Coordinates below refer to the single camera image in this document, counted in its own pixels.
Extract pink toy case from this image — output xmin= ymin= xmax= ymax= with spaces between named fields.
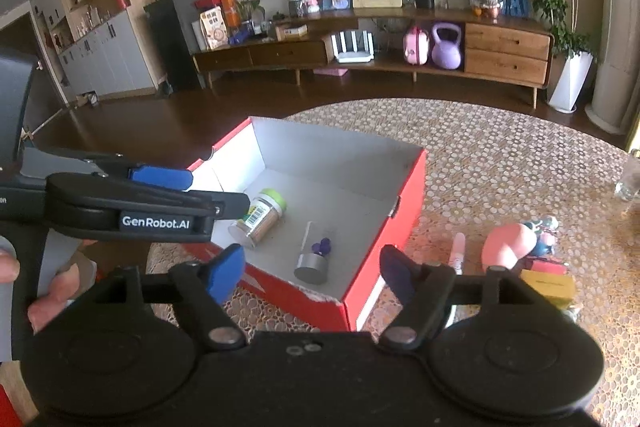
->
xmin=402 ymin=26 xmax=430 ymax=66

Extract black cabinet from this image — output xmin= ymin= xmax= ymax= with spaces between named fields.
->
xmin=144 ymin=0 xmax=205 ymax=92

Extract purple kettlebell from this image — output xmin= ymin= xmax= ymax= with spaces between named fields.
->
xmin=432 ymin=22 xmax=462 ymax=70

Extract wall shelving unit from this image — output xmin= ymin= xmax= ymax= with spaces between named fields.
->
xmin=32 ymin=0 xmax=166 ymax=100

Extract blue cartoon keychain figures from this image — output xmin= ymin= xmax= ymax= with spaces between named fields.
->
xmin=523 ymin=215 xmax=560 ymax=258

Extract snack box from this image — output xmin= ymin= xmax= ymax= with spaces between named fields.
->
xmin=200 ymin=6 xmax=228 ymax=50

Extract person's left hand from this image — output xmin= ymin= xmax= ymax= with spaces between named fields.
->
xmin=25 ymin=241 xmax=98 ymax=334

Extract yellow small box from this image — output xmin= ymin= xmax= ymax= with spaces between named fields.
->
xmin=520 ymin=270 xmax=576 ymax=309

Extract lace tablecloth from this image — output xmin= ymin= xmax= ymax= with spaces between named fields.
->
xmin=144 ymin=97 xmax=640 ymax=427

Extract spice jar green lid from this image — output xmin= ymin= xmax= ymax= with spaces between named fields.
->
xmin=228 ymin=188 xmax=286 ymax=248

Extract red cardboard shoe box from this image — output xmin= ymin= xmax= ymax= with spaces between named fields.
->
xmin=190 ymin=117 xmax=426 ymax=331

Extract clear vial purple flower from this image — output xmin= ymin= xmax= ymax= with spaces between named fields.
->
xmin=294 ymin=221 xmax=335 ymax=285

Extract wooden tv console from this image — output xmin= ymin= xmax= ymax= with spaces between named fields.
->
xmin=193 ymin=8 xmax=552 ymax=94

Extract clear drinking glass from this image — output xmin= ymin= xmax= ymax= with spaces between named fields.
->
xmin=614 ymin=148 xmax=640 ymax=202

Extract white standing air conditioner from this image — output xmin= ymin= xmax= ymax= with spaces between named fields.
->
xmin=587 ymin=0 xmax=639 ymax=134

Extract white wifi router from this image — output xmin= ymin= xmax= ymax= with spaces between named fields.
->
xmin=331 ymin=30 xmax=374 ymax=64

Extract pink plastic bowl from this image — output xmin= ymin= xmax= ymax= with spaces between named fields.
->
xmin=480 ymin=223 xmax=538 ymax=271

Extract green correction tape dispenser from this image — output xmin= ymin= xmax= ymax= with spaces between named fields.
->
xmin=445 ymin=232 xmax=466 ymax=327

